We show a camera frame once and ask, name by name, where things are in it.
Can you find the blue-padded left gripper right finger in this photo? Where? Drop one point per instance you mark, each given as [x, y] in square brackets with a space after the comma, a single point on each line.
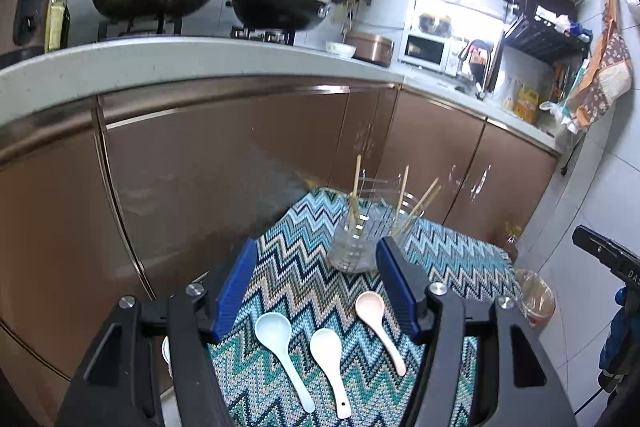
[515, 383]

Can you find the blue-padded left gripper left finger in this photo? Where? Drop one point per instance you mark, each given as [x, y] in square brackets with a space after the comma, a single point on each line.
[116, 383]

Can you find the pink ceramic spoon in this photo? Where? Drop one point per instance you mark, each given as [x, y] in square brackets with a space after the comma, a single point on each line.
[370, 308]

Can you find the white ceramic spoon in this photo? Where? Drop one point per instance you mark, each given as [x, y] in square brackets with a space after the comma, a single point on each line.
[326, 349]

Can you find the bamboo chopstick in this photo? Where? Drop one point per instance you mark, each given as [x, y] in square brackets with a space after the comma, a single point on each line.
[353, 196]
[401, 196]
[425, 211]
[403, 222]

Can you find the light blue ceramic spoon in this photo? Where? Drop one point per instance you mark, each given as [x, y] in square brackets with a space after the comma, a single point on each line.
[274, 332]

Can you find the steel kitchen faucet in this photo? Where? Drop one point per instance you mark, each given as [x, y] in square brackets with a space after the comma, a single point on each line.
[478, 55]

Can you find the small lined trash bin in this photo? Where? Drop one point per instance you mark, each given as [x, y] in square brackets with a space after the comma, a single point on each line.
[538, 299]

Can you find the oil bottle on floor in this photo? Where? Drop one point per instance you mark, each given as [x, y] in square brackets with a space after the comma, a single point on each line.
[507, 239]

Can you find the zigzag teal woven mat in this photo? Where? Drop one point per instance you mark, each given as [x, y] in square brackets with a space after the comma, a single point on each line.
[292, 278]

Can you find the yellow oil jug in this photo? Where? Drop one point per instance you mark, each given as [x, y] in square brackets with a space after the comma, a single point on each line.
[526, 104]

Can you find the clear plastic utensil holder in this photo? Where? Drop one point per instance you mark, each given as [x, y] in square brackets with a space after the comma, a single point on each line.
[352, 249]

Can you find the orange patterned hanging cloth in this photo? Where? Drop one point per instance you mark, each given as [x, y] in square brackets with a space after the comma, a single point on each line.
[607, 77]

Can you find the white microwave oven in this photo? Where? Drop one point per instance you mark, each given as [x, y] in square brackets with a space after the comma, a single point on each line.
[435, 53]

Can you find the brown rice cooker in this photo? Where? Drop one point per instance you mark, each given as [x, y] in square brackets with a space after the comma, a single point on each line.
[371, 48]

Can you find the white ceramic bowl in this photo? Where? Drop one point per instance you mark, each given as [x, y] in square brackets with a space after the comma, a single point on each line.
[340, 49]

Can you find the black gas stove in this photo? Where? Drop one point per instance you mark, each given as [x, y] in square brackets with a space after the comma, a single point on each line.
[178, 27]

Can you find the cooking oil bottle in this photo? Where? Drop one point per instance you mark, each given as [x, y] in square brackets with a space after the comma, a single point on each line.
[55, 21]

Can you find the black wok with lid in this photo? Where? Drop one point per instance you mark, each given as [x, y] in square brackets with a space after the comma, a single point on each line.
[283, 15]

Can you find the black wall dish rack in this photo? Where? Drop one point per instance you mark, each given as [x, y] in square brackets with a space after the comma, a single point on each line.
[547, 30]

